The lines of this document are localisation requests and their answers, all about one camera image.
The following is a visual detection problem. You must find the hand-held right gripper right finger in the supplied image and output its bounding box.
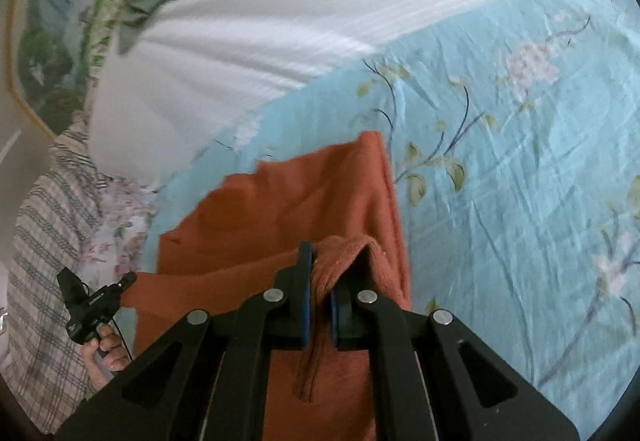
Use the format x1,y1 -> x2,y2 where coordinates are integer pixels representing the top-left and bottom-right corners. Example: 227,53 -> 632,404
330,266 -> 581,441

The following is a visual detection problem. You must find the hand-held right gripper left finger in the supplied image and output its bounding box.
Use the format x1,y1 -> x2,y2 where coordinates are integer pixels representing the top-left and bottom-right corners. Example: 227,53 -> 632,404
56,241 -> 314,441

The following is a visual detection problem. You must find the orange knit garment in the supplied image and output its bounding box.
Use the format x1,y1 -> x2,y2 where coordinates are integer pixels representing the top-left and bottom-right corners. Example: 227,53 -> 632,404
121,131 -> 412,441

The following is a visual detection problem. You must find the person's left hand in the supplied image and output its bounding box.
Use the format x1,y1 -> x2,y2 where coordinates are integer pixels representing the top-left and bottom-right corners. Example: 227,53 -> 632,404
81,322 -> 132,393

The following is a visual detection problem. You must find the pink floral cloth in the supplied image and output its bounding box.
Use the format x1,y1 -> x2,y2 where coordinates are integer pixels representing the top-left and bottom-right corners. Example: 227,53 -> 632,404
80,174 -> 161,317

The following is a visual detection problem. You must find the plaid blanket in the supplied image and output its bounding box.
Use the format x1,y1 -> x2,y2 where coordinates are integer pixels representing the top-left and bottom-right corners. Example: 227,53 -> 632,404
5,124 -> 116,434

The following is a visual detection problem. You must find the blue floral bed sheet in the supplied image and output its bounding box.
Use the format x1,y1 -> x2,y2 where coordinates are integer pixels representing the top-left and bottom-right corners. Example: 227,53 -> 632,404
137,0 -> 640,427

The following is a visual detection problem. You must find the white striped pillow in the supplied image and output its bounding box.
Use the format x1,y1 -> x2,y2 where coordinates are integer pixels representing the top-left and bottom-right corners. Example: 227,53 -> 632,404
89,0 -> 612,187

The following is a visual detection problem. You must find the framed landscape wall picture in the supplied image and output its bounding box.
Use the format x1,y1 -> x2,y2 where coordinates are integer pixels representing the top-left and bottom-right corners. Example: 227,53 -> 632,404
5,0 -> 131,139

